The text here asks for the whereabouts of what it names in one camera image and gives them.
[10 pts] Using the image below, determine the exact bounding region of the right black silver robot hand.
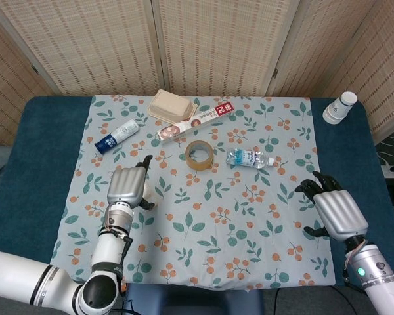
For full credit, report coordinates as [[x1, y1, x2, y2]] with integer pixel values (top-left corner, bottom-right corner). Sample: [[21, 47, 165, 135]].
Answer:
[[297, 171, 369, 242]]

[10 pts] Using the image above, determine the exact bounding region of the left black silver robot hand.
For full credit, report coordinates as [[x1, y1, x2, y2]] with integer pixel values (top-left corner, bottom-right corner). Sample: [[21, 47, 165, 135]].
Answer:
[[106, 154, 157, 211]]

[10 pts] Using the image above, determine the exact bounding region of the floral tablecloth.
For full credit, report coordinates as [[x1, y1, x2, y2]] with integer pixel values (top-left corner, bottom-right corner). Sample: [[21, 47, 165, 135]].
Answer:
[[45, 94, 336, 291]]

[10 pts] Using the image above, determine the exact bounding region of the long white red wrap box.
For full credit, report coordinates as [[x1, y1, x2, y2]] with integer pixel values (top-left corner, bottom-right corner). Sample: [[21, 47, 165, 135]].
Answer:
[[156, 102, 234, 144]]

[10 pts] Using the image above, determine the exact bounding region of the white bottle with blue cap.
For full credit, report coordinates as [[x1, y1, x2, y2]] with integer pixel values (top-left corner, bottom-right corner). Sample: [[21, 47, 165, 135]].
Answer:
[[94, 119, 141, 154]]

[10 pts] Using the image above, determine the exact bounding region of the brown packing tape roll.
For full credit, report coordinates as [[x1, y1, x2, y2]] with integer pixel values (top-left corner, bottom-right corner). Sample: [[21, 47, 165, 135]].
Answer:
[[185, 140, 214, 171]]

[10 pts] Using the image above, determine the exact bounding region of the beige lidded food container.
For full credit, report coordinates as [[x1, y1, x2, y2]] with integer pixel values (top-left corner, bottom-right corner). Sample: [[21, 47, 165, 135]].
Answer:
[[146, 89, 198, 125]]

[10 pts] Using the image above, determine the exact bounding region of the dark blue table cover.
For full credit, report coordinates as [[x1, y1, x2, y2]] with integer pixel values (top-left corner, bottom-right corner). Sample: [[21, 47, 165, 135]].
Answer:
[[0, 94, 391, 289]]

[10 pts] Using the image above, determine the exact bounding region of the stack of white paper cups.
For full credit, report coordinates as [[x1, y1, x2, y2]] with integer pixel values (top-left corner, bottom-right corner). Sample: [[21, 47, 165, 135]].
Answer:
[[322, 91, 357, 124]]

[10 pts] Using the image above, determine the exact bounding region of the clear plastic water bottle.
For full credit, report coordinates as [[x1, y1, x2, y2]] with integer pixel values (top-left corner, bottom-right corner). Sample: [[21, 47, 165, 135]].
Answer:
[[226, 147, 275, 169]]

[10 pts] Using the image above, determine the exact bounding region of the woven folding screen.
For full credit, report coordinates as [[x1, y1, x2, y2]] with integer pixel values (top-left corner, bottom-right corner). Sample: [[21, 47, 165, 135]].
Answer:
[[0, 0, 394, 145]]

